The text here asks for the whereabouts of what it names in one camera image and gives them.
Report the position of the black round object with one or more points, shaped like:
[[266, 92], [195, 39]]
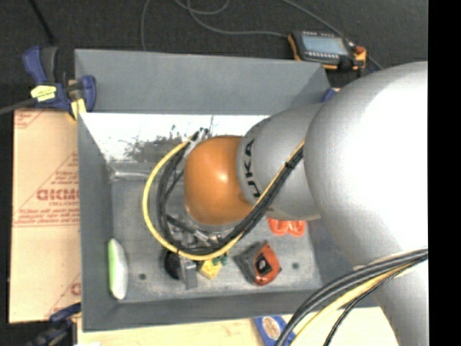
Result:
[[173, 265]]

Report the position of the yellow block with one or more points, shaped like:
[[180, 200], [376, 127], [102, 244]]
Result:
[[209, 270]]

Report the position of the grey and orange tape measure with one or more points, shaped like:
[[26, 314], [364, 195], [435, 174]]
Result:
[[260, 264]]

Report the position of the white and green sponge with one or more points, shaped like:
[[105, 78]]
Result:
[[118, 270]]

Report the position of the orange toy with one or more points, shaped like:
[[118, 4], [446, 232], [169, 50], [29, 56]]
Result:
[[286, 227]]

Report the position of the grey metal bin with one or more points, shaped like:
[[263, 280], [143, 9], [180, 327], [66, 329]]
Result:
[[187, 85]]

